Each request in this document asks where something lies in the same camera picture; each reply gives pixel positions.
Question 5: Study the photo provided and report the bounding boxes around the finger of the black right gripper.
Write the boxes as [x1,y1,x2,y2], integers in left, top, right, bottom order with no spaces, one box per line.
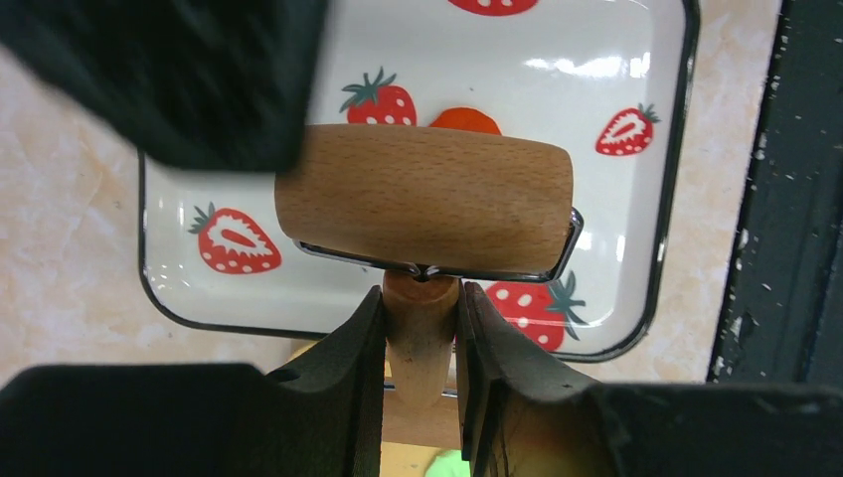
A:
[1,0,329,173]

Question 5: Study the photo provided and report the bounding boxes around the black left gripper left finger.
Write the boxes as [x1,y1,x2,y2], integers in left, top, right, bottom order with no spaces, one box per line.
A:
[1,287,385,476]

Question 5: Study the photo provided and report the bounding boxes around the wooden pastry roller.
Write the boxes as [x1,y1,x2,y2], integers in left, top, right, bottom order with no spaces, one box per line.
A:
[274,124,584,448]

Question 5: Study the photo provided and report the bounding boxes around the green dough disc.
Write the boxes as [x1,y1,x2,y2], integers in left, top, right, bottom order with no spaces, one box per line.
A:
[424,450,471,477]

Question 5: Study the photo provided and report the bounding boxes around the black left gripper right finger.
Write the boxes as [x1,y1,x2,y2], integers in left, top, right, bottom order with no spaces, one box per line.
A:
[456,282,842,476]

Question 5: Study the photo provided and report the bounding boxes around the yellow plastic tray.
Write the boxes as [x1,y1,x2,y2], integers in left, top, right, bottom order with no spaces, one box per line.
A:
[380,387,461,476]

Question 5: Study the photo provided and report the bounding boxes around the orange dough disc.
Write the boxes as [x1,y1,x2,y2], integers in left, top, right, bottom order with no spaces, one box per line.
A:
[429,106,501,135]

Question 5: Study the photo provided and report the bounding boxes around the white strawberry enamel tray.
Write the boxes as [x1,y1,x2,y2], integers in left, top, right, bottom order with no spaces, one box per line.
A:
[138,1,700,362]

